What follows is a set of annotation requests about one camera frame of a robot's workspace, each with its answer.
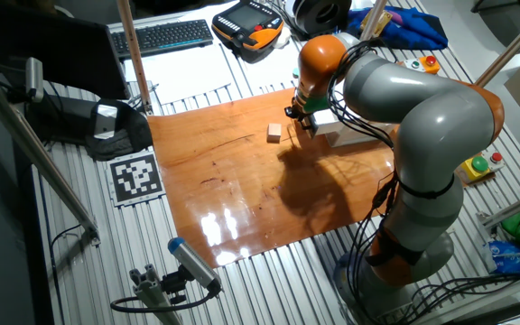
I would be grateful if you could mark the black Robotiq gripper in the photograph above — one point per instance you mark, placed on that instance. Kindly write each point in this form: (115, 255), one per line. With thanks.
(296, 113)

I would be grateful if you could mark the small wooden cube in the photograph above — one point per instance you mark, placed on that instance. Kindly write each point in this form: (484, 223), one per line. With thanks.
(274, 132)

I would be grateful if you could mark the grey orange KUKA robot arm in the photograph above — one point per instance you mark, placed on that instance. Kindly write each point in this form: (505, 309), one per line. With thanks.
(440, 122)

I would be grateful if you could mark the white drawer cabinet housing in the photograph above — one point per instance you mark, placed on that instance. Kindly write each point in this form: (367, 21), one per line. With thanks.
(359, 135)

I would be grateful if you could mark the glossy wooden board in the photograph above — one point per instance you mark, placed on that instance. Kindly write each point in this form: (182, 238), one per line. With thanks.
(242, 189)

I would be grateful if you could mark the black filament spool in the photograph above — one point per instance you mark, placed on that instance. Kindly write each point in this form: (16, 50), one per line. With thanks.
(318, 18)

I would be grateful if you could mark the orange black teach pendant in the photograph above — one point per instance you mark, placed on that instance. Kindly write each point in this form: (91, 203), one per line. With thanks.
(246, 22)

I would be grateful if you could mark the white paper sheet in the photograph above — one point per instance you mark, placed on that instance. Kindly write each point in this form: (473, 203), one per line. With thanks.
(183, 72)

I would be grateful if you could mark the orange button box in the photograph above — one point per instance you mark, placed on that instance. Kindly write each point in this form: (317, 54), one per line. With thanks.
(424, 65)

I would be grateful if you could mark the blue cloth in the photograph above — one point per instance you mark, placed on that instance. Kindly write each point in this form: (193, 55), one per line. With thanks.
(418, 31)

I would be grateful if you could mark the black computer keyboard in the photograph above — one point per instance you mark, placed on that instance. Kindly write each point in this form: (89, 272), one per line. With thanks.
(160, 37)

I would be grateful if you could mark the black fabric bag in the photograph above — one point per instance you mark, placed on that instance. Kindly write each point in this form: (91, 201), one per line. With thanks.
(124, 135)

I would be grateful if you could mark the black white fiducial marker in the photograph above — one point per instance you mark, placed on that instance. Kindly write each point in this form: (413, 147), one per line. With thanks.
(136, 178)

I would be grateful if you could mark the yellow grey button box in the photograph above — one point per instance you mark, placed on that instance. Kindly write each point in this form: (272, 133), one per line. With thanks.
(479, 166)

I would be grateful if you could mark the black computer monitor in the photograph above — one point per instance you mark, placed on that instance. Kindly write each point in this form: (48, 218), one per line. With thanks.
(61, 49)

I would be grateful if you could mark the blue plastic bag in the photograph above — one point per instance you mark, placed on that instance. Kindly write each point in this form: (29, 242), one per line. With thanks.
(508, 257)

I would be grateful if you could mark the thin metal frame post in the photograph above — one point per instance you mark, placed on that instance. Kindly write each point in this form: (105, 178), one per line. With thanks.
(373, 18)

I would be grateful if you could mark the wood-coloured upright post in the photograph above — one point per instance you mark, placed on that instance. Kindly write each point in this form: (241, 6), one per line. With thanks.
(131, 45)

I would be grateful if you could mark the grey camera blue end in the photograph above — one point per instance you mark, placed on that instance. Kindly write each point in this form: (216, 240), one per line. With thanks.
(192, 262)

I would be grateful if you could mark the slanted metal frame post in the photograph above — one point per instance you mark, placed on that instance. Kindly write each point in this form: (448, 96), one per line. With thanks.
(513, 45)

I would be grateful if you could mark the aluminium profile camera mount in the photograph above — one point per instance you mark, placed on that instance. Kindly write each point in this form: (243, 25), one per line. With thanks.
(151, 293)

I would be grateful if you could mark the grey aluminium frame beam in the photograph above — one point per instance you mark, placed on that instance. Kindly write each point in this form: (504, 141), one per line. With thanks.
(39, 155)
(517, 205)

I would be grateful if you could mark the small grey depth camera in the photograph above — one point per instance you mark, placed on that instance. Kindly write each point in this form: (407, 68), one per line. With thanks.
(34, 77)

